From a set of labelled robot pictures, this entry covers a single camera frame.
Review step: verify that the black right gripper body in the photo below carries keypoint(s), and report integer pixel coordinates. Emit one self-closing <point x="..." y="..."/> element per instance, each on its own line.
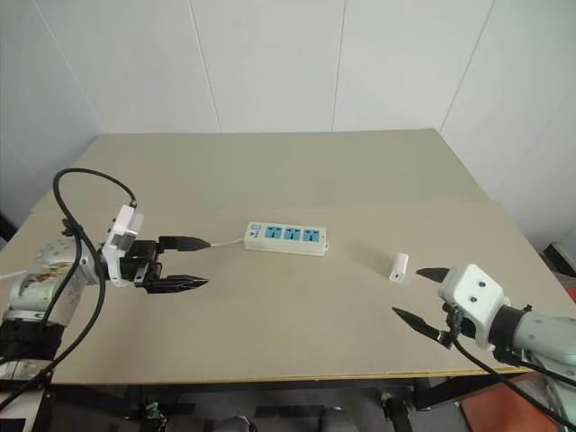
<point x="465" y="327"/>

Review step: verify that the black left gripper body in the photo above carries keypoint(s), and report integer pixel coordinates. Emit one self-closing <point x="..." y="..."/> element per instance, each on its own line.
<point x="143" y="258"/>

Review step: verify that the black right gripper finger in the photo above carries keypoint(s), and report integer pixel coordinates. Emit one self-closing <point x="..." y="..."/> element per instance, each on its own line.
<point x="418" y="321"/>
<point x="434" y="274"/>

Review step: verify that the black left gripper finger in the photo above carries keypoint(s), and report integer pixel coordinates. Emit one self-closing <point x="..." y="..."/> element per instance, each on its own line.
<point x="180" y="283"/>
<point x="184" y="243"/>

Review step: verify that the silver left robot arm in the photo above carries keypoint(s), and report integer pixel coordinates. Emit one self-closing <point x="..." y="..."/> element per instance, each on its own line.
<point x="54" y="270"/>

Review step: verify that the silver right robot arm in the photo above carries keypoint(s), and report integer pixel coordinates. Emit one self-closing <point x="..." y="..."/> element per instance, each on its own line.
<point x="540" y="335"/>

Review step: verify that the white plug adapter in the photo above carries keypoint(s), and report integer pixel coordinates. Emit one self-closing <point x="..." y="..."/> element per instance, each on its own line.
<point x="398" y="269"/>

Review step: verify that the white blue power strip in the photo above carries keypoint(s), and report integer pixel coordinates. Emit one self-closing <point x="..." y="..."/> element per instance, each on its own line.
<point x="283" y="245"/>

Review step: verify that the orange red floor panel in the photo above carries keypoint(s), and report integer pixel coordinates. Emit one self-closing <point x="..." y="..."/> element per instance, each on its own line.
<point x="504" y="405"/>

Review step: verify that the white box with dark base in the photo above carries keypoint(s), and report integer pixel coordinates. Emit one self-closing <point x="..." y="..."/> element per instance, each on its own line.
<point x="562" y="254"/>

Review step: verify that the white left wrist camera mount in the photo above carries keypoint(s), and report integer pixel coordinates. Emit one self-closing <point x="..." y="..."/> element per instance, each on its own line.
<point x="126" y="225"/>

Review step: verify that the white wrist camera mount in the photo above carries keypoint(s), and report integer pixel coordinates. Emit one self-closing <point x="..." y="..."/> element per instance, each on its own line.
<point x="126" y="225"/>
<point x="472" y="288"/>

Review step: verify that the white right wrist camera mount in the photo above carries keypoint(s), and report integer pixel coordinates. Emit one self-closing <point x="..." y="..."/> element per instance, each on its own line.
<point x="472" y="288"/>

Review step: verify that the black metal table frame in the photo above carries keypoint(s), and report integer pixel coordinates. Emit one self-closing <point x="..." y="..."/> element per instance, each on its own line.
<point x="112" y="398"/>

